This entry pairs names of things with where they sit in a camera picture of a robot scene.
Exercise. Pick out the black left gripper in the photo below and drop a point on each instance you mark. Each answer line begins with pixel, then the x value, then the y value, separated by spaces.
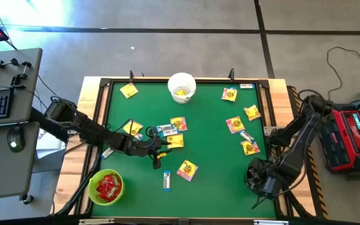
pixel 145 146

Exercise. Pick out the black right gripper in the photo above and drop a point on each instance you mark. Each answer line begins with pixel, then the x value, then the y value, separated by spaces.
pixel 275 184

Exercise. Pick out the red Skittles candy packet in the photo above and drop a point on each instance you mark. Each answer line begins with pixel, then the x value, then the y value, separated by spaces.
pixel 111 196
pixel 106 178
pixel 102 188
pixel 115 180

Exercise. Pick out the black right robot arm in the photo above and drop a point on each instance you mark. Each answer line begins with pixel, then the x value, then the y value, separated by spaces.
pixel 302 134

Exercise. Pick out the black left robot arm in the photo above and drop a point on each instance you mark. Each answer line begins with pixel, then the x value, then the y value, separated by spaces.
pixel 86 128

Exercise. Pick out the white blue Hershey's bar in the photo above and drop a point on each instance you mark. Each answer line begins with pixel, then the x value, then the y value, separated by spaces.
pixel 247 86
pixel 167 180
pixel 107 153
pixel 246 136
pixel 164 127
pixel 139 137
pixel 169 132

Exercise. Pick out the green table mat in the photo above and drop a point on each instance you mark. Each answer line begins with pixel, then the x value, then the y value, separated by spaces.
pixel 217 193

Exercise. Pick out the lime green bucket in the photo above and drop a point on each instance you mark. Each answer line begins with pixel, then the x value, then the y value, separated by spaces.
pixel 105 203

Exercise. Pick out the red portable power station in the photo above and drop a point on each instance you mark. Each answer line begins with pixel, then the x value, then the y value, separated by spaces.
pixel 345 147

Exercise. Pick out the white pumpkin-face bucket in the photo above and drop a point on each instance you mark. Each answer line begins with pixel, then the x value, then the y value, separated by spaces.
pixel 190 82

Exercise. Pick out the black table clamp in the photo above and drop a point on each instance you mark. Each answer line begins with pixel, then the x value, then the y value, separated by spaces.
pixel 231 75
pixel 131 76

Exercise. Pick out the white cardboard box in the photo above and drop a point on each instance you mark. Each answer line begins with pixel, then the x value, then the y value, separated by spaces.
pixel 47 143

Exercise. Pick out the black desk leg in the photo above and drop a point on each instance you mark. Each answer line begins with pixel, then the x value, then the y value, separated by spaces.
pixel 39 120

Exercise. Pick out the black desk caster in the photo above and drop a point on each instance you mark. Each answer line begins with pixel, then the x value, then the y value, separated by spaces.
pixel 27 199

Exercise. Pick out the black computer mouse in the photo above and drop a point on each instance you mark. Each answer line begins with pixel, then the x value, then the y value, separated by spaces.
pixel 15 139

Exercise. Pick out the grey desk top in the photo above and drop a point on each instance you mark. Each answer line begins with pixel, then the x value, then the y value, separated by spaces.
pixel 9 84
pixel 8 162

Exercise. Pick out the silver metal bracket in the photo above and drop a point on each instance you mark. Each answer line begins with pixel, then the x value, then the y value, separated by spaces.
pixel 96 221
pixel 270 222

